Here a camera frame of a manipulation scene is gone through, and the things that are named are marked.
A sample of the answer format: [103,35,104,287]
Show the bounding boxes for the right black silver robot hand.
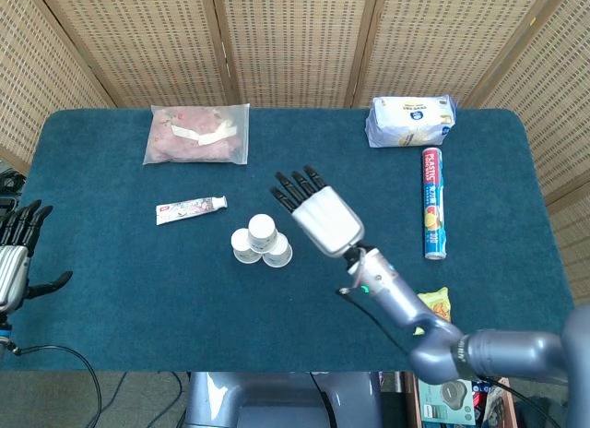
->
[270,164,365,256]

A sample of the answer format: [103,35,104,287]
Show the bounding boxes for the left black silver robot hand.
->
[0,199,74,315]

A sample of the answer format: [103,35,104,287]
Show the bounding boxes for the white cup blue green print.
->
[247,214,279,254]

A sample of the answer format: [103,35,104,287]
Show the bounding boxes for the white cup green flower print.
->
[230,227,259,265]

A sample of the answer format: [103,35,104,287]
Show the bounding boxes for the white cup blue flower print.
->
[261,233,294,268]

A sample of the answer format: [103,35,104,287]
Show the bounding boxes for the blue red food wrap roll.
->
[420,147,449,262]

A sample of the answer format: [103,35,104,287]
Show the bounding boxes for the white blue tissue pack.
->
[365,94,458,149]

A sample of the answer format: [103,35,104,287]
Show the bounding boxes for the yellow snack packet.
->
[413,287,452,336]

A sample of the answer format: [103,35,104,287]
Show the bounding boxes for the white floral toothpaste tube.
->
[155,196,229,226]

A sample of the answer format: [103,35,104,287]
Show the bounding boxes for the clear zip bag pink cloth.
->
[142,103,251,166]

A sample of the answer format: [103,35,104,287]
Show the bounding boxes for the blue felt table cloth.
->
[0,107,576,373]

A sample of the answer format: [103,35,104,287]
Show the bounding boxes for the woven rattan folding screen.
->
[0,0,590,307]

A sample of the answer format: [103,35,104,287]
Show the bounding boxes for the grey robot torso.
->
[183,371,384,428]

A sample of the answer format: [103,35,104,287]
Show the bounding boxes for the teal product box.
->
[417,377,477,424]

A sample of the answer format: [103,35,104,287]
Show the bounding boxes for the black equipment with cables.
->
[0,167,28,217]

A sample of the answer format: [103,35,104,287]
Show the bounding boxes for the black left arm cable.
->
[7,343,103,428]

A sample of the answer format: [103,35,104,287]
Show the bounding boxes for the blue floor cable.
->
[89,371,129,424]

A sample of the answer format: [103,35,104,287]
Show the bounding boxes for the black torso cable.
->
[308,371,336,428]

